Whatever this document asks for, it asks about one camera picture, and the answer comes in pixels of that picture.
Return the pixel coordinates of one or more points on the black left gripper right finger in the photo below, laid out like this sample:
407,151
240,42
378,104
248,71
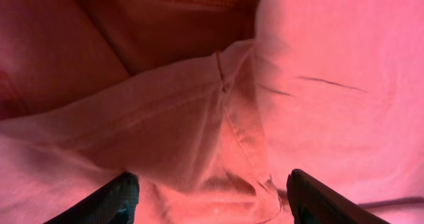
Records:
311,201

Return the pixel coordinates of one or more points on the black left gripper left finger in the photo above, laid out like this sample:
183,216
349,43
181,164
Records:
113,203

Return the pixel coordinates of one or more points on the orange red t-shirt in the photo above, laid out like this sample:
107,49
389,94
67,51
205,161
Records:
211,104

